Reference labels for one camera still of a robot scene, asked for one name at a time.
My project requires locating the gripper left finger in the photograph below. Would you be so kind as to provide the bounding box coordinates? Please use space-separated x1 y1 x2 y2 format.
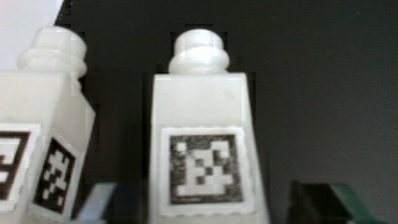
71 182 117 224

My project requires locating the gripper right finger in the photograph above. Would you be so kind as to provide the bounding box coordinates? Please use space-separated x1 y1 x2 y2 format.
286 181 385 224

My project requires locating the white table leg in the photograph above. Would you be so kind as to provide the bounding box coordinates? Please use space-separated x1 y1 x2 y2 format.
0 26 94 224
147 29 270 224

